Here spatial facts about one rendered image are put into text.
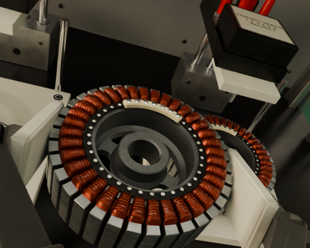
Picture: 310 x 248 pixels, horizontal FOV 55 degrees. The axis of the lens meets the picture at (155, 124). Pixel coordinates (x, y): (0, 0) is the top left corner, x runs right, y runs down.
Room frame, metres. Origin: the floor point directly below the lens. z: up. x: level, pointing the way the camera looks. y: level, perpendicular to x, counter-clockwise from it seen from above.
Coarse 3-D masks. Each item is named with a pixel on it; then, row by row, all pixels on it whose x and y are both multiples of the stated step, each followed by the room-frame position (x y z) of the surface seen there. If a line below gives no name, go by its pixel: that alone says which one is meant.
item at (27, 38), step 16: (32, 16) 0.31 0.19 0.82; (48, 16) 0.33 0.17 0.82; (0, 32) 0.28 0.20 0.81; (16, 32) 0.28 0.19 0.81; (32, 32) 0.29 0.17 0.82; (48, 32) 0.29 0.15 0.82; (0, 48) 0.28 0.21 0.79; (16, 48) 0.28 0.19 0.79; (32, 48) 0.29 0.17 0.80; (48, 48) 0.29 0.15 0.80; (32, 64) 0.29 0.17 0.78; (48, 64) 0.29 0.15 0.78
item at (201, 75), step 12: (180, 60) 0.38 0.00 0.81; (204, 60) 0.38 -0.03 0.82; (180, 72) 0.35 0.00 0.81; (192, 72) 0.34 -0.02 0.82; (204, 72) 0.35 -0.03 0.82; (180, 84) 0.34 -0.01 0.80; (192, 84) 0.34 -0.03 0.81; (204, 84) 0.34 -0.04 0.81; (216, 84) 0.35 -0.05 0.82; (180, 96) 0.34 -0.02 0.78; (192, 96) 0.34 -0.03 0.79; (204, 96) 0.35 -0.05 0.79; (216, 96) 0.35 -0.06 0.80; (228, 96) 0.35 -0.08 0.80; (204, 108) 0.35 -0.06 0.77; (216, 108) 0.35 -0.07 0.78
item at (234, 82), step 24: (216, 0) 0.40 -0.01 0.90; (216, 24) 0.32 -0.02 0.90; (240, 24) 0.28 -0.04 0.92; (264, 24) 0.31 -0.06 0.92; (216, 48) 0.28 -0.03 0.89; (240, 48) 0.27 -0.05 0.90; (264, 48) 0.27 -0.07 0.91; (288, 48) 0.28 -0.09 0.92; (216, 72) 0.27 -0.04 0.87; (240, 72) 0.27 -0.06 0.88; (264, 72) 0.28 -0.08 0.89; (264, 96) 0.26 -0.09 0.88
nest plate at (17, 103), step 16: (0, 80) 0.23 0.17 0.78; (0, 96) 0.21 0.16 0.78; (16, 96) 0.22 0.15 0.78; (32, 96) 0.23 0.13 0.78; (48, 96) 0.24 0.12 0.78; (64, 96) 0.25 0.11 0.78; (0, 112) 0.19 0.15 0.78; (16, 112) 0.20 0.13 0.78; (32, 112) 0.21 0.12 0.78; (32, 176) 0.14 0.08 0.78; (32, 192) 0.13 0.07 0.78
